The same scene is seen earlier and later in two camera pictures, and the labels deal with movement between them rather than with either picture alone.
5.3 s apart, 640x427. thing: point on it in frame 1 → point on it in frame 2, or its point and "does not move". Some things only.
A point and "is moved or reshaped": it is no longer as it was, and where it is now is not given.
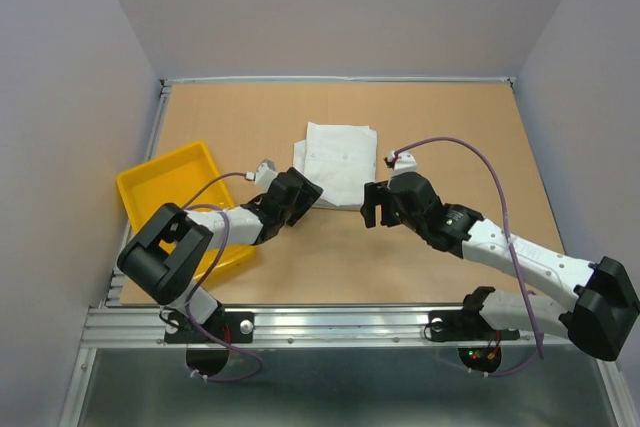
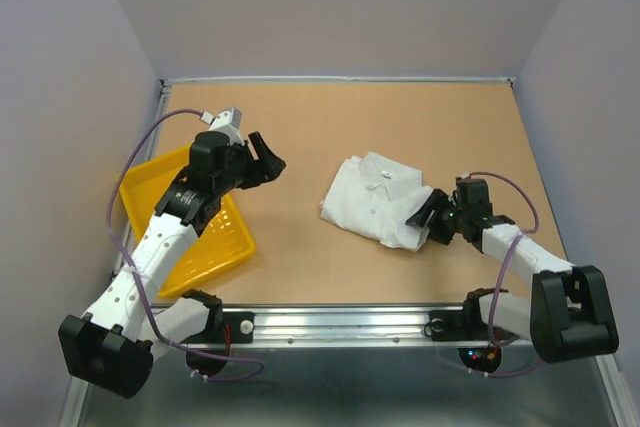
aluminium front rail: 295,326 does not move
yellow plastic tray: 188,178 does not move
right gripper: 372,191 → 436,200
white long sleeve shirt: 341,159 is moved or reshaped
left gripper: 307,195 → 268,167
